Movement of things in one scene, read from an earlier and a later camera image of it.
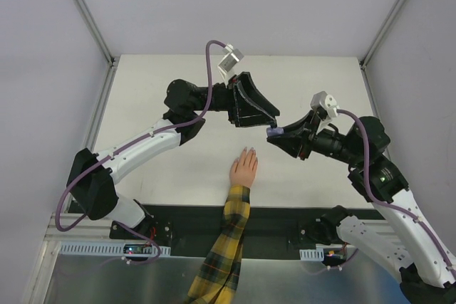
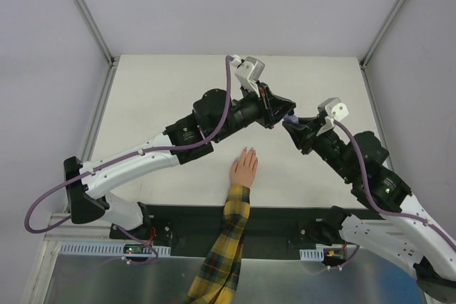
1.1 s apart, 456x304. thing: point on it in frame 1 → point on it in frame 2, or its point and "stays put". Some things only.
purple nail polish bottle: (271, 132) → (291, 117)
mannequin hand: (244, 169) stays put
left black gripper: (232, 100) → (268, 105)
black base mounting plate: (271, 230) stays put
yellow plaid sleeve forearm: (217, 281) stays put
